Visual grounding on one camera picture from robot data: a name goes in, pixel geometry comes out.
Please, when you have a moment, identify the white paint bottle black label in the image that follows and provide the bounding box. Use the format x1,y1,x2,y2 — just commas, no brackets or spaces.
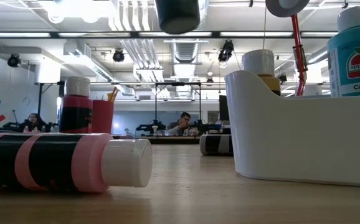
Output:
199,134,234,157

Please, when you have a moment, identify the pink paint bottle black label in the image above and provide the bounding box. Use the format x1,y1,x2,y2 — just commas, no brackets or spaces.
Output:
0,133,154,194

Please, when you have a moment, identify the turquoise paint bottle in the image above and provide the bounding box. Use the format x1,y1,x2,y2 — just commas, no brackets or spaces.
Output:
326,6,360,98

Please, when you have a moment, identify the silver ceiling air duct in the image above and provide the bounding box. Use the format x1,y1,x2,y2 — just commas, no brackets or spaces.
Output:
167,0,209,65

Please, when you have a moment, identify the red paint bottle black label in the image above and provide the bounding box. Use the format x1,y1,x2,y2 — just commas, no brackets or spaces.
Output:
58,75,94,135

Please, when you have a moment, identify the person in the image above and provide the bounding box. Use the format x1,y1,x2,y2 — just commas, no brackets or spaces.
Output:
18,112,49,134
166,111,199,137

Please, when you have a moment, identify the red plastic cup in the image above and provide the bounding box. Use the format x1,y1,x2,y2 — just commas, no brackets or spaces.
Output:
91,99,115,135

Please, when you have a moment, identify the white plastic bin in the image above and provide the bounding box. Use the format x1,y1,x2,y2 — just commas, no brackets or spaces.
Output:
224,70,360,188

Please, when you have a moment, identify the dark background workbench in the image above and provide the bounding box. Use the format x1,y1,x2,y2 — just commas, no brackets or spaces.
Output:
114,134,214,146

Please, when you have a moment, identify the black aluminium rig frame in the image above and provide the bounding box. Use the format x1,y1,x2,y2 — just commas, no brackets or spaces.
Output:
0,30,339,39

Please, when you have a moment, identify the yellow paint bottle black label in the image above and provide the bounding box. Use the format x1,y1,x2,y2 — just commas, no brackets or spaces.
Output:
241,49,282,96

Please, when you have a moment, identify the black background monitor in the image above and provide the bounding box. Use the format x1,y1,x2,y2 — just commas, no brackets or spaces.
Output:
219,95,230,122

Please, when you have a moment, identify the white box on stand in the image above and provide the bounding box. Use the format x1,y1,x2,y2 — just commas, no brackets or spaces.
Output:
34,62,62,85

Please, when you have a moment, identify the black background rig frame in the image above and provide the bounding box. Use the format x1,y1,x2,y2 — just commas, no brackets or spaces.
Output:
35,81,65,133
154,82,202,124

